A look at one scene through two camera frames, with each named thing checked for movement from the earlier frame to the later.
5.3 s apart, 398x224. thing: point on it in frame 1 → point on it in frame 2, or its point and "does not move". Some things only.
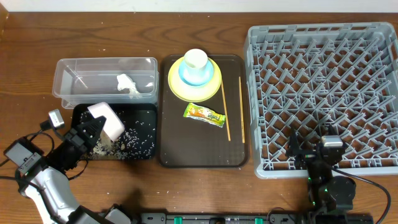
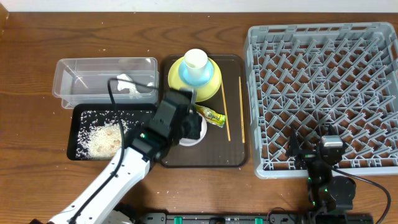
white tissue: (125, 82) does not move
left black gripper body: (66, 157) → (175, 135)
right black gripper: (306, 156) does not move
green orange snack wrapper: (205, 114) does not move
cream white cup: (196, 64) does not move
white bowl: (113, 127) → (188, 142)
